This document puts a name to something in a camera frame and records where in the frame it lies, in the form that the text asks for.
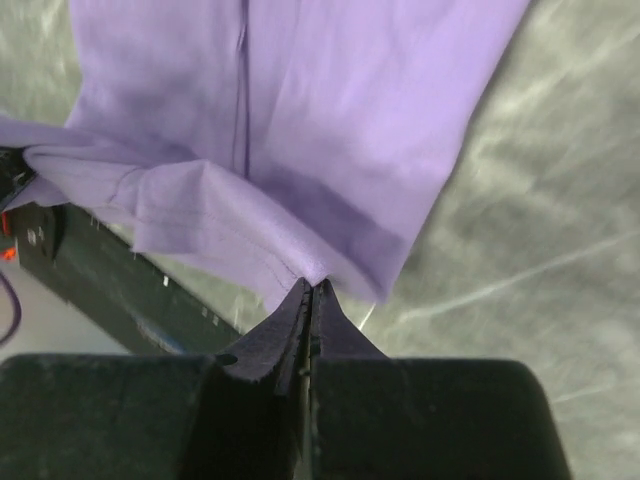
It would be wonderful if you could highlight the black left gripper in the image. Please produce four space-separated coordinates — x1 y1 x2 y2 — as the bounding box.
0 147 36 212

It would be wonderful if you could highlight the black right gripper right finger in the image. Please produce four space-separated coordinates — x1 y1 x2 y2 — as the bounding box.
310 282 571 479

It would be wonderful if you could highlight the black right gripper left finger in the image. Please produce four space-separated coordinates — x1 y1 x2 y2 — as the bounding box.
179 280 312 479

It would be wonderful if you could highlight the purple t shirt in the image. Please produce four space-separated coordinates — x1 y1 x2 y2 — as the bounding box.
1 1 527 310

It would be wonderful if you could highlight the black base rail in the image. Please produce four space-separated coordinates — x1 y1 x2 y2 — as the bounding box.
8 204 240 354

